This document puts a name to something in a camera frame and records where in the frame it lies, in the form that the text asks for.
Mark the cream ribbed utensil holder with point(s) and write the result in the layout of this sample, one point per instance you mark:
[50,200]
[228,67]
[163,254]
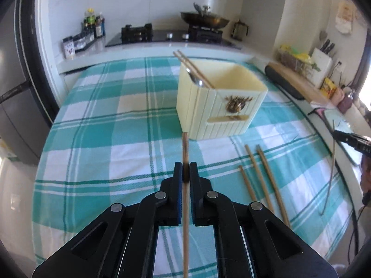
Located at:
[220,113]

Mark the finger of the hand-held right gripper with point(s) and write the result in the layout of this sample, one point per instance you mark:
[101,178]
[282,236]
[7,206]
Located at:
[346,137]

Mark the yellow cap sauce bottle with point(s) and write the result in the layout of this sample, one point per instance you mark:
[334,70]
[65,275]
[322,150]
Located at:
[89,20]

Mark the pink cloth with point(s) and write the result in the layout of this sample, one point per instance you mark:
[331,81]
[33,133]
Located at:
[317,112]

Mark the metal spoon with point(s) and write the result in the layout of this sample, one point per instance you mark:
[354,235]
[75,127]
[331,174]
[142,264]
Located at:
[197,80]

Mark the wooden cutting board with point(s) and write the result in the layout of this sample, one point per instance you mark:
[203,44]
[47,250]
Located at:
[301,84]

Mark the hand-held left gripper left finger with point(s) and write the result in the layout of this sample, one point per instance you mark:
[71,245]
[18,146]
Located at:
[177,185]

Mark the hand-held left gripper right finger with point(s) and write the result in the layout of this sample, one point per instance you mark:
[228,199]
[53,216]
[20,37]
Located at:
[195,185]

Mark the dark wok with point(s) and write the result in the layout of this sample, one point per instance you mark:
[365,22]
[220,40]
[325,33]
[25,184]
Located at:
[205,20]

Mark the blue label sauce bottle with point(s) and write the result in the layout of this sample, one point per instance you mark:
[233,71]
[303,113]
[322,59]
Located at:
[101,23]

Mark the cardboard box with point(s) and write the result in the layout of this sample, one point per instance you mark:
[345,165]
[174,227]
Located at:
[7,149]

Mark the glass wok lid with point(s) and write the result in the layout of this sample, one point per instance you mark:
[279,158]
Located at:
[204,9]

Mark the dark glass pitcher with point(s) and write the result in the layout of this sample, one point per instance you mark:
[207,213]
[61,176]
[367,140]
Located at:
[240,30]

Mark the hanging printed bag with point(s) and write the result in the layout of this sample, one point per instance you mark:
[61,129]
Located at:
[345,17]

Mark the wall socket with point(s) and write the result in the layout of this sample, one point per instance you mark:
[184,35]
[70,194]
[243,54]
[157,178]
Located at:
[339,66]

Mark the person's right hand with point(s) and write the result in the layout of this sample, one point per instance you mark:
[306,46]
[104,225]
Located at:
[366,173]

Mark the pink cup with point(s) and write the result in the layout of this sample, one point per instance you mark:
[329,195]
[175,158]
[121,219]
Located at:
[337,96]

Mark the grey refrigerator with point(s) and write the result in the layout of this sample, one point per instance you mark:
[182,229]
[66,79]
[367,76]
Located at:
[20,92]

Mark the white knife block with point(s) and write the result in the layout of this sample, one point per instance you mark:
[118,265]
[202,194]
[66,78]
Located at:
[320,68]

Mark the teal checked tablecloth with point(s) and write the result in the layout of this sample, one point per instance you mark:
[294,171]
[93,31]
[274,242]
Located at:
[116,165]

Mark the black gas stove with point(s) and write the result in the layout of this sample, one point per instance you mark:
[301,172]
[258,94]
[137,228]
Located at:
[171,36]

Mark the white label spice jar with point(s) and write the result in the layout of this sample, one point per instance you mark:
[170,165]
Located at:
[69,47]

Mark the purple soap bottle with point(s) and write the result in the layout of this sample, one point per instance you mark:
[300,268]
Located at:
[346,102]

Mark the rack of dark spice jars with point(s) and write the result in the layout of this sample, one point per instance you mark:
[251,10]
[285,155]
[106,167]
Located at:
[84,41]

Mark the small dark sauce bottle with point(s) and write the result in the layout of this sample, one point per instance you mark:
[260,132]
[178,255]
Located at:
[98,30]

